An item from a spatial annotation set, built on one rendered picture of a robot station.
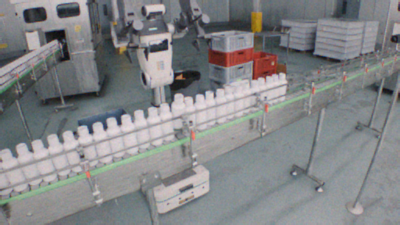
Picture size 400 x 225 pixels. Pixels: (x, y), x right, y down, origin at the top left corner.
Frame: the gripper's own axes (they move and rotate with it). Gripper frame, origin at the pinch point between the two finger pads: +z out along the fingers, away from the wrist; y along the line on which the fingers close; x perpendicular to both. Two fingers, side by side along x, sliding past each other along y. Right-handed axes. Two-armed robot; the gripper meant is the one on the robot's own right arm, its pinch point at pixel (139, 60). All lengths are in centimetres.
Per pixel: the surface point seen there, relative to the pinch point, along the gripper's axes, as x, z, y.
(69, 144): -28, 36, -47
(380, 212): -54, 156, 154
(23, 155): -26, 35, -64
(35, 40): 319, -147, -53
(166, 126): -29.1, 38.2, -6.4
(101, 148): -27, 40, -35
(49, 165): -25, 41, -56
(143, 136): -28, 40, -17
